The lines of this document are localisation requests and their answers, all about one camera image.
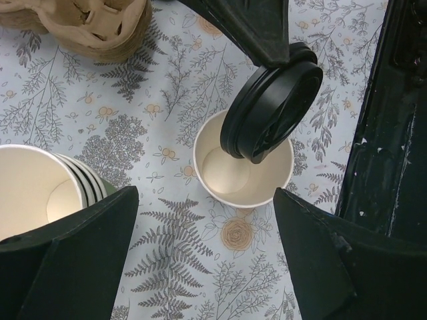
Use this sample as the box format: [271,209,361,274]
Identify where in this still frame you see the green paper coffee cup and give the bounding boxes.
[193,110,294,209]

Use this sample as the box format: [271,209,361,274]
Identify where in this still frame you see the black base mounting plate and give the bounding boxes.
[336,1,426,245]

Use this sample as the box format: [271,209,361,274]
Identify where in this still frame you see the brown pulp cup carrier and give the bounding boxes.
[1,0,153,63]

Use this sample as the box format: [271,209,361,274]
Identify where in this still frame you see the black plastic cup lid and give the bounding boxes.
[220,43,323,164]

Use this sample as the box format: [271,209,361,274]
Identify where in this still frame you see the stack of paper cups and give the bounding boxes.
[1,144,116,240]

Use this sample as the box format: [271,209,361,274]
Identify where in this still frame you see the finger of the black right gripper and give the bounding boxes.
[180,0,290,68]

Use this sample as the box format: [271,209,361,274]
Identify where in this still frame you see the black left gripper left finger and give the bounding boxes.
[1,186,139,319]

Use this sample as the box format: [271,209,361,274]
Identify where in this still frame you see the floral patterned table mat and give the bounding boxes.
[1,1,388,319]

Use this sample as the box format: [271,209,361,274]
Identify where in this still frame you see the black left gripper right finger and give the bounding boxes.
[274,188,426,319]

